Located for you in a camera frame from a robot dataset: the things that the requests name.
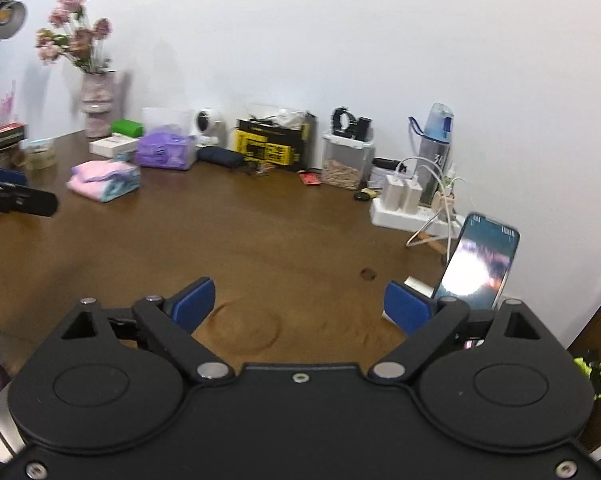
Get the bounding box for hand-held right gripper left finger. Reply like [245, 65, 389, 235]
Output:
[60, 276, 234, 386]

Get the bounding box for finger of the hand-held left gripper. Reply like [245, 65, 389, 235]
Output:
[0, 174, 60, 220]
[0, 162, 30, 187]

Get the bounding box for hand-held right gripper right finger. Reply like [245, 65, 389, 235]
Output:
[367, 280, 543, 386]

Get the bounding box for pink blue mesh vest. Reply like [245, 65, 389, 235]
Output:
[66, 160, 142, 204]

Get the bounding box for small white carton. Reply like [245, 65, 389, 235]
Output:
[383, 276, 435, 323]

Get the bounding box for dark red box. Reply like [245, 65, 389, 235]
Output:
[0, 122, 27, 153]

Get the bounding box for pink feather decoration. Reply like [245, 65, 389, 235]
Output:
[0, 80, 16, 128]

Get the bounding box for smartphone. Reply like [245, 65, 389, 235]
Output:
[433, 212, 521, 311]

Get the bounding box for white power strip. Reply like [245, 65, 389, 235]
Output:
[369, 196, 465, 233]

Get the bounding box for flat white box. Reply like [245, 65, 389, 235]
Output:
[89, 133, 138, 157]

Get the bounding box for white charger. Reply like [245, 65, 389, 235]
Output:
[403, 176, 426, 213]
[383, 174, 406, 212]

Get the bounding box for pink ceramic vase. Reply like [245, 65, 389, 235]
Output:
[80, 71, 117, 138]

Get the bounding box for green box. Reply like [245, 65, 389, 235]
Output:
[111, 118, 146, 137]

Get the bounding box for white round tin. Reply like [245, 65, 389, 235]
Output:
[369, 157, 411, 191]

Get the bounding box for purple tissue pack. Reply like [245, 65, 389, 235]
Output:
[135, 107, 198, 171]

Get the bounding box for black pouch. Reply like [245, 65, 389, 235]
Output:
[197, 146, 244, 171]

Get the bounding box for dried pink roses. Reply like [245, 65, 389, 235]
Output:
[35, 0, 114, 75]

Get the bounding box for clear plastic storage container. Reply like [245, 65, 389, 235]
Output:
[321, 131, 376, 192]

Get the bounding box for blue grey water bottle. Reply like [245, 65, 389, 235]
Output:
[407, 102, 455, 206]

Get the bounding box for black yellow cardboard box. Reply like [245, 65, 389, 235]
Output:
[235, 105, 317, 173]

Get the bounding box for black wristwatch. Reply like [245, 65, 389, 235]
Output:
[331, 106, 358, 138]

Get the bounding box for yellow green toy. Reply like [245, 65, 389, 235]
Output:
[573, 350, 601, 401]

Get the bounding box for crumpled white plastic bag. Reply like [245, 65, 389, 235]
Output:
[250, 105, 306, 128]

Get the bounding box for brown strap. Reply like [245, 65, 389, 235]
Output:
[427, 234, 448, 263]

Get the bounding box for white charging cable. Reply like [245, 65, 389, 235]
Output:
[397, 156, 463, 263]

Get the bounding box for white round security camera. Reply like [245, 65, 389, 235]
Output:
[193, 107, 227, 148]

